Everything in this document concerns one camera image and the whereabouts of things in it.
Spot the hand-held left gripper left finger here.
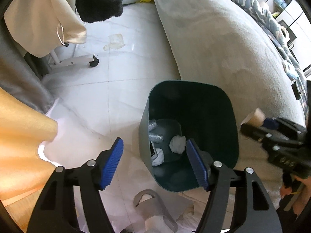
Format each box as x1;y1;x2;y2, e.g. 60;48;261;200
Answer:
26;137;124;233

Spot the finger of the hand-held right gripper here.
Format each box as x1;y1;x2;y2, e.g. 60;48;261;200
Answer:
240;124;273;146
266;118;306;134

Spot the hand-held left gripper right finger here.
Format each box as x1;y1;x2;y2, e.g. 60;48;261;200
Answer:
185;138;283;233

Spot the large cream tissue ball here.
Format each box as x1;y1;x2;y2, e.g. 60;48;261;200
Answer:
169;135;187;154

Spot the black and white packet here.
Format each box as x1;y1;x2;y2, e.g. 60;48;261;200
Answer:
149;140;166;167

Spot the long bubble wrap piece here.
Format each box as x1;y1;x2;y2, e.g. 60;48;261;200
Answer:
149;133;164;144

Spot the dark teal trash bin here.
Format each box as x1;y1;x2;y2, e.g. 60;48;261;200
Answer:
138;80;240;192

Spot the person's right hand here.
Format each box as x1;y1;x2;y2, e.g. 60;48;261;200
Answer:
279;174;311;205

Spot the black rectangular object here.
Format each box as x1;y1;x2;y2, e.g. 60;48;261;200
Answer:
291;82;301;100

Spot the grey slipper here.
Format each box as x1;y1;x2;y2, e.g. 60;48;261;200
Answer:
132;189;180;233

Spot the yellow curtain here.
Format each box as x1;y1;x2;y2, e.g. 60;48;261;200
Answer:
0;87;59;233

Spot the bed with grey-green cover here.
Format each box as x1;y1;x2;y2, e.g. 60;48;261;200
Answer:
149;0;307;214

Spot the white and black wardrobe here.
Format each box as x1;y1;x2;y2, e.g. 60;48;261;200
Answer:
272;0;311;71

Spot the white clothes rack base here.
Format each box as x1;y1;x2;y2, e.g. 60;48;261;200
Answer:
47;46;100;74

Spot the blue patterned fleece blanket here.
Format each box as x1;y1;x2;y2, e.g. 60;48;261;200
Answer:
219;0;308;107

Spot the cream hanging coat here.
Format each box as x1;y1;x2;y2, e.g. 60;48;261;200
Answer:
3;0;87;58

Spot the black fuzzy hanging garment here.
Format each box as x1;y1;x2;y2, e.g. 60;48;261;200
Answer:
75;0;123;22

